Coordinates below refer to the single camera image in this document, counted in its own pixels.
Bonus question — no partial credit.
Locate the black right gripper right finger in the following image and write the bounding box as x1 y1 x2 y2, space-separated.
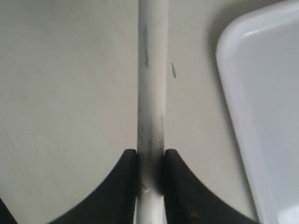
161 149 254 224

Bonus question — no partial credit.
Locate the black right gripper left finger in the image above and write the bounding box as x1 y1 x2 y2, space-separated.
0 149 138 224

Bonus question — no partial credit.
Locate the white drumstick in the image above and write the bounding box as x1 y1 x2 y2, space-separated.
136 0 169 224

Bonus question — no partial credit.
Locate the white plastic tray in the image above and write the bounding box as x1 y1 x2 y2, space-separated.
216 0 299 224

